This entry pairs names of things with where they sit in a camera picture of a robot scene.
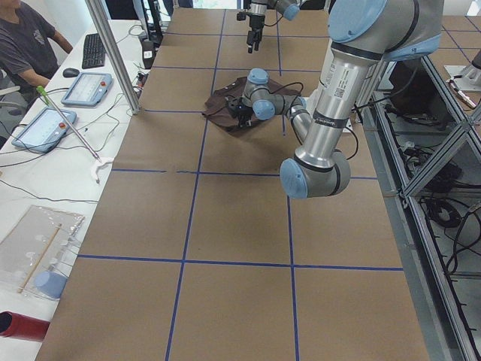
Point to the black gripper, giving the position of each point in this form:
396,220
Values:
256,23
242,113

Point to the dark brown t-shirt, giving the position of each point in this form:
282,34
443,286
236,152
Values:
217,113

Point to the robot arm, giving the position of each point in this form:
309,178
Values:
256,13
362,33

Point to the far blue teach pendant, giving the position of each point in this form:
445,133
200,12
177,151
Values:
88,89

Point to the blue teach pendant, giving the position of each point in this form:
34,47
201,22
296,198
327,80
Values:
88,89
43,133

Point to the black keyboard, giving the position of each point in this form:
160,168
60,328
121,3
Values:
93,52

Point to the black computer mouse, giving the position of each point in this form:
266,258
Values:
70,72

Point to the near blue teach pendant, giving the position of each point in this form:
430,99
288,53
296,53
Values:
43,133

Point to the seated person grey shirt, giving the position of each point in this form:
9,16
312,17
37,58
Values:
26,53

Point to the clear acrylic tray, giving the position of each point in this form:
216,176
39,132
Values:
37,255

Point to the red cylinder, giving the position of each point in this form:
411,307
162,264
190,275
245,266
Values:
23,327

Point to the green handled reach stick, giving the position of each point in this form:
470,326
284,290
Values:
100,161

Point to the aluminium frame post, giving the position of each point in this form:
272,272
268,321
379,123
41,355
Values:
99,18

